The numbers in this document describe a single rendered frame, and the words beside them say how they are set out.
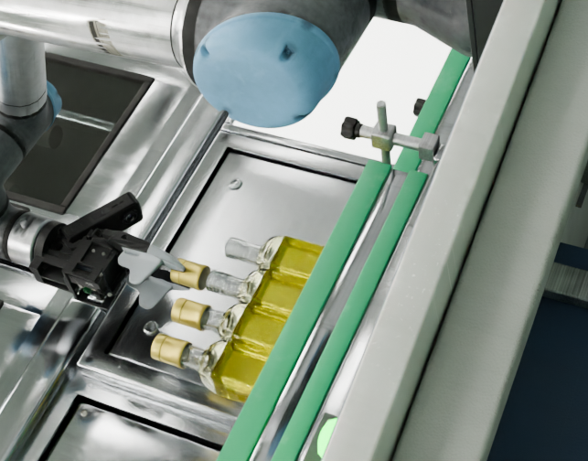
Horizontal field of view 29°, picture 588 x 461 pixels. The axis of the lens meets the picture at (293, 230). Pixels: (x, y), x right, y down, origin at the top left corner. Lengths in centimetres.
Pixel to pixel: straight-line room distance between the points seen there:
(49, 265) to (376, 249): 49
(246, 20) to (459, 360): 35
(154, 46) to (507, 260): 40
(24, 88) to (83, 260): 24
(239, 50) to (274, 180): 81
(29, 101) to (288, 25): 66
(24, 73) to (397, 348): 86
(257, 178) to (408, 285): 99
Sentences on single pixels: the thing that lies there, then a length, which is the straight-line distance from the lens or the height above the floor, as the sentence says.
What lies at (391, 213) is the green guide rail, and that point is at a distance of 139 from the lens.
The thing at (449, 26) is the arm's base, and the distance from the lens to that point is 106.
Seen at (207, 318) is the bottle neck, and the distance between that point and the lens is 148.
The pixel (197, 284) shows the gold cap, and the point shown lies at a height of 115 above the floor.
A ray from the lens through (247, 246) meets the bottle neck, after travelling 154.
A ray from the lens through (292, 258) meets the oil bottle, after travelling 150.
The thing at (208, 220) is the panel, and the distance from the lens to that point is 176.
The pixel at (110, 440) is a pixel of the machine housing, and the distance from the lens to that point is 163.
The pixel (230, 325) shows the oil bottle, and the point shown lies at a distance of 145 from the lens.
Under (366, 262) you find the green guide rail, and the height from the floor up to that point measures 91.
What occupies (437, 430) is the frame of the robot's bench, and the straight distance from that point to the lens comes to 83.
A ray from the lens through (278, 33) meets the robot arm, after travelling 99.
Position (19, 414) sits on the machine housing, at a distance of 165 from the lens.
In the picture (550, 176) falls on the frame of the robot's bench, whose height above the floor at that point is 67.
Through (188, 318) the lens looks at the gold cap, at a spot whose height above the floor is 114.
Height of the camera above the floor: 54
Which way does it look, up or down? 20 degrees up
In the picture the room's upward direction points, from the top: 75 degrees counter-clockwise
